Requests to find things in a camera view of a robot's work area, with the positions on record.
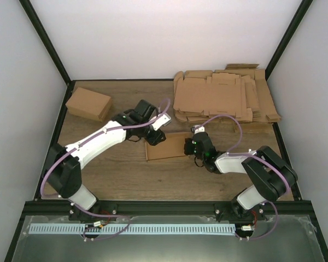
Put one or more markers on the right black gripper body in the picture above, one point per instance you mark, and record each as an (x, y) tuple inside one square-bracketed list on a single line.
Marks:
[(188, 151)]

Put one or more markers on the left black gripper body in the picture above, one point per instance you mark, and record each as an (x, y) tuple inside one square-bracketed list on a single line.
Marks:
[(152, 140)]

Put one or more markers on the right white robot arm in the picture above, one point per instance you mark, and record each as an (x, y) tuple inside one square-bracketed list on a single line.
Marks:
[(270, 175)]

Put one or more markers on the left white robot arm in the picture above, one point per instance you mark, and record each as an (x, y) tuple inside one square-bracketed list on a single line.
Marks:
[(64, 164)]

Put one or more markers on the folded brown cardboard box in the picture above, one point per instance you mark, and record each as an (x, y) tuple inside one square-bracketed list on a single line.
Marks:
[(89, 104)]

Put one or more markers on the stack of flat cardboard blanks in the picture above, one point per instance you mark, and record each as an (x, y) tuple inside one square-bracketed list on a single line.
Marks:
[(240, 91)]

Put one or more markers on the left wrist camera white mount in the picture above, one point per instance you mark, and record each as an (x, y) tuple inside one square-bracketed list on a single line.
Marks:
[(161, 121)]

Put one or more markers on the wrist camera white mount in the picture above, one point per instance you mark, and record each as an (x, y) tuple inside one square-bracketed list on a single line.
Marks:
[(198, 129), (161, 121)]

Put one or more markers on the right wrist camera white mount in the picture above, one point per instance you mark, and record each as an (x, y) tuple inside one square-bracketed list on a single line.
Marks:
[(198, 129)]

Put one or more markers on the light blue slotted cable duct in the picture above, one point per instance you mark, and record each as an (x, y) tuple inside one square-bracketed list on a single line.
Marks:
[(133, 229)]

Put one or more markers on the black aluminium frame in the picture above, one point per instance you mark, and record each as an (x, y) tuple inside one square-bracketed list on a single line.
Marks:
[(38, 206)]

